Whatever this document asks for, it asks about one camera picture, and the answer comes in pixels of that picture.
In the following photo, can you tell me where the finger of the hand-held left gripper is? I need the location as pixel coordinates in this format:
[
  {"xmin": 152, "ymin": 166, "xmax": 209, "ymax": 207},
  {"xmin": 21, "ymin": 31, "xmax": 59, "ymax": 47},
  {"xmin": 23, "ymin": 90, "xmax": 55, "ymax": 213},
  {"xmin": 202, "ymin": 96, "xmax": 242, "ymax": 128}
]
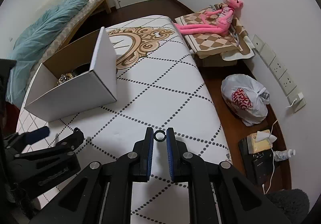
[
  {"xmin": 11, "ymin": 127, "xmax": 84, "ymax": 196},
  {"xmin": 4, "ymin": 126, "xmax": 51, "ymax": 152}
]

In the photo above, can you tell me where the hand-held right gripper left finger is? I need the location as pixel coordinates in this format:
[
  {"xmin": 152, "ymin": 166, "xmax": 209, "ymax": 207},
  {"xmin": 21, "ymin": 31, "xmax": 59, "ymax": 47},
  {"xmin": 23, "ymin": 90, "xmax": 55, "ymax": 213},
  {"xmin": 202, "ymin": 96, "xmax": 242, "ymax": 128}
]
[{"xmin": 30, "ymin": 127, "xmax": 154, "ymax": 224}]

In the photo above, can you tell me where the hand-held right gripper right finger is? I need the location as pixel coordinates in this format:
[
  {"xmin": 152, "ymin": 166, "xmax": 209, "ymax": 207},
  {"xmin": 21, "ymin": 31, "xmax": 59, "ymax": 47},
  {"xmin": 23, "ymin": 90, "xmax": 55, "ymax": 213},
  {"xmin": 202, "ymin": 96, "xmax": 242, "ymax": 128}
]
[{"xmin": 166, "ymin": 127, "xmax": 291, "ymax": 224}]

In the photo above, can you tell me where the black ring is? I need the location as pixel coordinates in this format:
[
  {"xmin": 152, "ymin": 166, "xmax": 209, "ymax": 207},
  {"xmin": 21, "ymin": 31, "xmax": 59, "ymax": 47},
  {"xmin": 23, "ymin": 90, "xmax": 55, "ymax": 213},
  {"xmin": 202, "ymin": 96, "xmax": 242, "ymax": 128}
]
[{"xmin": 153, "ymin": 130, "xmax": 166, "ymax": 142}]

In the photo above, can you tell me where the white cardboard box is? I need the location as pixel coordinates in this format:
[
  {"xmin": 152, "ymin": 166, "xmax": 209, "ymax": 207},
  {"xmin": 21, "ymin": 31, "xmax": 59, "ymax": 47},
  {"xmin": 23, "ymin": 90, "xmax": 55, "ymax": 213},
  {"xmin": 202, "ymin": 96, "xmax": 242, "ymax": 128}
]
[{"xmin": 24, "ymin": 26, "xmax": 118, "ymax": 122}]

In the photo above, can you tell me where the dark metal chain bracelet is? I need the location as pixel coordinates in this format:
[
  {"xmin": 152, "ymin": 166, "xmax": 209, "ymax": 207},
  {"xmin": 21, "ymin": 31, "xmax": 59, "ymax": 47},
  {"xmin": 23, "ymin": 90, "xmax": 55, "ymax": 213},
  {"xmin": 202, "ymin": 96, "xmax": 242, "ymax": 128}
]
[{"xmin": 56, "ymin": 72, "xmax": 74, "ymax": 86}]

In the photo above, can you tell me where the black wristband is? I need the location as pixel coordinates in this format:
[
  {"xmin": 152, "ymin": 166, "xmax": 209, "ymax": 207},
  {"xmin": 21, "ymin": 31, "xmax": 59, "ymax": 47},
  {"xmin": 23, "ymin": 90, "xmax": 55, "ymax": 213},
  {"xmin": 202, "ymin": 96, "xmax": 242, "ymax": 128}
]
[{"xmin": 71, "ymin": 63, "xmax": 91, "ymax": 76}]

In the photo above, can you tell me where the diamond patterned tablecloth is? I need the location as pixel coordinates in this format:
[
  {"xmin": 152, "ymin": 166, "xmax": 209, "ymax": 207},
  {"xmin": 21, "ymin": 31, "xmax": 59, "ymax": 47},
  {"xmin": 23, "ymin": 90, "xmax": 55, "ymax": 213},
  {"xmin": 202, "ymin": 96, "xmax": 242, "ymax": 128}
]
[{"xmin": 15, "ymin": 15, "xmax": 230, "ymax": 224}]

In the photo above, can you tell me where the white plastic bag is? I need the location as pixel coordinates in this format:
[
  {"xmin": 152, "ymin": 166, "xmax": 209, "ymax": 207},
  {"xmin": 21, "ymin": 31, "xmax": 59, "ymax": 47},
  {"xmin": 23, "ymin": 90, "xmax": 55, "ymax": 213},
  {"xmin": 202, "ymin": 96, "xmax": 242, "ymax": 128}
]
[{"xmin": 221, "ymin": 74, "xmax": 270, "ymax": 127}]

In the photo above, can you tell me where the yellow tissue pack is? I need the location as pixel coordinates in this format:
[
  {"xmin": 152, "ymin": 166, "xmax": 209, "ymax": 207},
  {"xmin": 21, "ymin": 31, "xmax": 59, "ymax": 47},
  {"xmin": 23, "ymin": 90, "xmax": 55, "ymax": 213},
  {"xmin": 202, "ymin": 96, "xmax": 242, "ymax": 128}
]
[{"xmin": 247, "ymin": 129, "xmax": 276, "ymax": 154}]

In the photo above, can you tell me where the black box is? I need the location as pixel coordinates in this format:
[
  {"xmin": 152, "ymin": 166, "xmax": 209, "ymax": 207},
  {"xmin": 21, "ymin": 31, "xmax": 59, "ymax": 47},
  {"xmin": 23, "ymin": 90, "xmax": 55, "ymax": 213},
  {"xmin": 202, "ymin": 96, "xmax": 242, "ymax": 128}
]
[{"xmin": 238, "ymin": 137, "xmax": 276, "ymax": 185}]

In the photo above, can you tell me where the teal duvet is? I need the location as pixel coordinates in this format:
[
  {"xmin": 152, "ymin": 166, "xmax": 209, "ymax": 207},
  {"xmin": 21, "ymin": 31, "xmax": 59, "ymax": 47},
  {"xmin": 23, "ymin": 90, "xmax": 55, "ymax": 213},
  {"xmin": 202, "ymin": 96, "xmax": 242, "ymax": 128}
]
[{"xmin": 6, "ymin": 0, "xmax": 88, "ymax": 103}]

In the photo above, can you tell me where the small plastic bottle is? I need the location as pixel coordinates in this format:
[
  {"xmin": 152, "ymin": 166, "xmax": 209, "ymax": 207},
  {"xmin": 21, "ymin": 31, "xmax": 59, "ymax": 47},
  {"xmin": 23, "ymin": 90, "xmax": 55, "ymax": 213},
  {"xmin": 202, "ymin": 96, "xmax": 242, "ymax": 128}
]
[{"xmin": 274, "ymin": 149, "xmax": 296, "ymax": 162}]

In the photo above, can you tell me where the brown checkered cloth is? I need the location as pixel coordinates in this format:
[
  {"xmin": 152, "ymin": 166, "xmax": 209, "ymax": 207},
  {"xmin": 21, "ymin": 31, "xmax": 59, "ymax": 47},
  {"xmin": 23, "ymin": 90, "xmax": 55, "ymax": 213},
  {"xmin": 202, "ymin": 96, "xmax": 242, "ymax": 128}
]
[{"xmin": 174, "ymin": 6, "xmax": 256, "ymax": 61}]

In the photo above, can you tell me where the bed with checkered sheet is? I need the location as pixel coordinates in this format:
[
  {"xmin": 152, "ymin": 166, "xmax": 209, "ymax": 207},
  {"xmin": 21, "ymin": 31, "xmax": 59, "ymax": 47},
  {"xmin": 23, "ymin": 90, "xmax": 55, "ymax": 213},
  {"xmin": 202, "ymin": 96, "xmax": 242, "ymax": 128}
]
[{"xmin": 6, "ymin": 0, "xmax": 112, "ymax": 104}]

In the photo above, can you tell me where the pink plush toy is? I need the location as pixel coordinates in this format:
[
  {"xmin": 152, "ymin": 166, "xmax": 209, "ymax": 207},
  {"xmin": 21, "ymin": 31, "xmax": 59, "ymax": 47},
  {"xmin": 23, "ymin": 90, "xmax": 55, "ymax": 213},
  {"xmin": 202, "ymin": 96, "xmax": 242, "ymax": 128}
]
[{"xmin": 174, "ymin": 0, "xmax": 237, "ymax": 37}]

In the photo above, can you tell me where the white charger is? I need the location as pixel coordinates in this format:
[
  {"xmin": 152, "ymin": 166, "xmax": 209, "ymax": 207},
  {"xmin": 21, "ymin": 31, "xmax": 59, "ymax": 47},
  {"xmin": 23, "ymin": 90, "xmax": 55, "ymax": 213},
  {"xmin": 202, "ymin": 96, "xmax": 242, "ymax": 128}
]
[{"xmin": 286, "ymin": 92, "xmax": 304, "ymax": 109}]

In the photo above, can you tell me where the white cable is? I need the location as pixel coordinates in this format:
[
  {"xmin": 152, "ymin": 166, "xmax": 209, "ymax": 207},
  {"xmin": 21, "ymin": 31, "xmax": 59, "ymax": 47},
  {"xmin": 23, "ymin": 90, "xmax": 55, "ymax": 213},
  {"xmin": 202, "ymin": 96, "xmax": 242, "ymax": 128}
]
[{"xmin": 262, "ymin": 119, "xmax": 279, "ymax": 194}]

